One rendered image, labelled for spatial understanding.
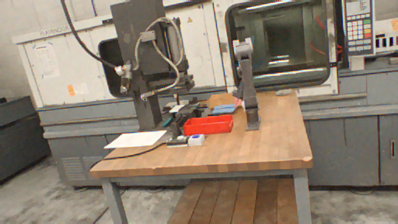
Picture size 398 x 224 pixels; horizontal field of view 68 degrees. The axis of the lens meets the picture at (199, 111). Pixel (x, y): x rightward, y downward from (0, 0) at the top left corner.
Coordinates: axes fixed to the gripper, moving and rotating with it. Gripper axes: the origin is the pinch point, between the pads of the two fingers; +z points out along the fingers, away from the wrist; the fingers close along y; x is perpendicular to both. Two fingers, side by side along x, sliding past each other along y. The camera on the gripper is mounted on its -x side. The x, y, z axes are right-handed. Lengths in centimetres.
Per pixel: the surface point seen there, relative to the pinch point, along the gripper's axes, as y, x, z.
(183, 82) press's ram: 32.5, 14.4, -5.7
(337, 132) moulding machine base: -73, -50, 4
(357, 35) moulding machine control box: -50, -39, -62
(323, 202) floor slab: -88, -42, 57
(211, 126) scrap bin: 5.3, 34.1, 3.1
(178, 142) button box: 16, 48, 12
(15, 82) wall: 432, -264, 227
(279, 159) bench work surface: -27, 66, -10
